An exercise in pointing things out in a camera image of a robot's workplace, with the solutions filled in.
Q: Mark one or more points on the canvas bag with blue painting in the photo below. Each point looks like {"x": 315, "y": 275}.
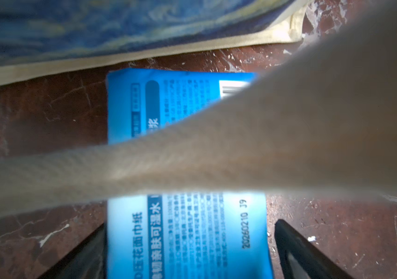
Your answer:
{"x": 323, "y": 122}

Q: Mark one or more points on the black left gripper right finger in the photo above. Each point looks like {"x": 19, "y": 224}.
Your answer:
{"x": 300, "y": 259}

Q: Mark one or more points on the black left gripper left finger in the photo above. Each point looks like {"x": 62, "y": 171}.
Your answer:
{"x": 86, "y": 261}

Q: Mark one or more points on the blue white tissue pack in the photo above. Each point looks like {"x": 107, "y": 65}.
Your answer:
{"x": 186, "y": 228}

